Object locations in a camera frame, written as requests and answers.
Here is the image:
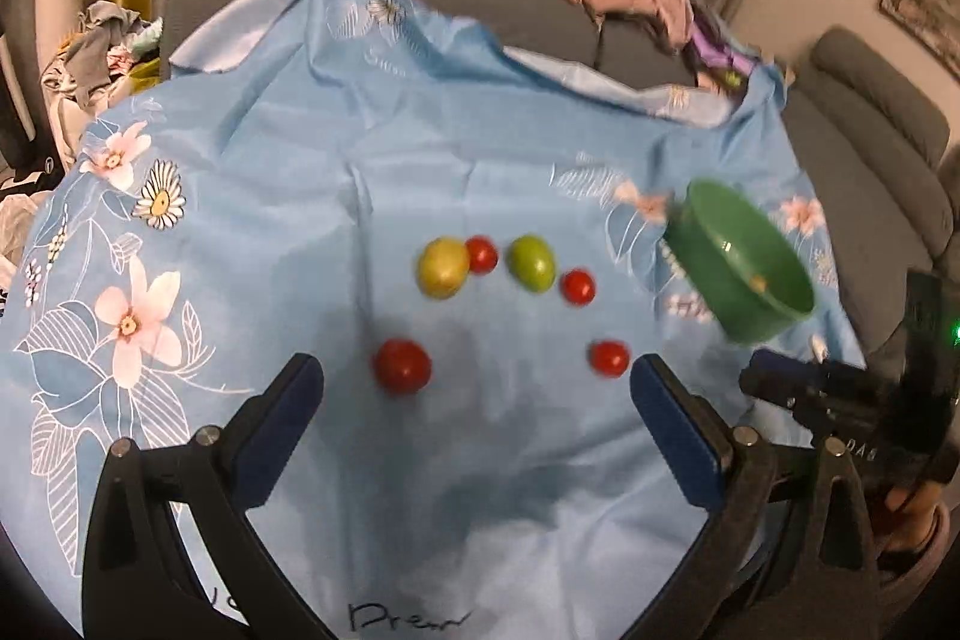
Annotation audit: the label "red cherry tomato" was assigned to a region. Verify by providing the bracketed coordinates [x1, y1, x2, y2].
[560, 268, 597, 307]
[587, 339, 631, 378]
[466, 236, 500, 276]

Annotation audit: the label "person's right hand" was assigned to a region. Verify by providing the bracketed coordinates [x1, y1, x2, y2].
[871, 481, 950, 560]

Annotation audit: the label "white marker pen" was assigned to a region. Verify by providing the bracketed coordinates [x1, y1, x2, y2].
[809, 335, 828, 362]

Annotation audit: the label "green plastic bowl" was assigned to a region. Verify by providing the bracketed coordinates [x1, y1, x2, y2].
[664, 179, 815, 344]

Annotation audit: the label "grey sofa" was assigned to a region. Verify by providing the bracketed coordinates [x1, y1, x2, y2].
[161, 0, 958, 370]

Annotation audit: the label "green oval fruit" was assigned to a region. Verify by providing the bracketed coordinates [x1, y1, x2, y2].
[506, 234, 556, 294]

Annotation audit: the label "light blue floral cloth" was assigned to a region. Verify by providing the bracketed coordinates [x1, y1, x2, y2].
[2, 0, 862, 638]

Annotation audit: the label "yellow-green oval fruit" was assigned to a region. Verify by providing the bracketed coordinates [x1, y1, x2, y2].
[416, 236, 470, 299]

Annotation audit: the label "pink purple clothes pile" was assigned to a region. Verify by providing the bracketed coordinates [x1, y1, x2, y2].
[566, 0, 763, 97]

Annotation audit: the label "clothes heap at left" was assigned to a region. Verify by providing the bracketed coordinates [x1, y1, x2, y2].
[2, 2, 163, 291]

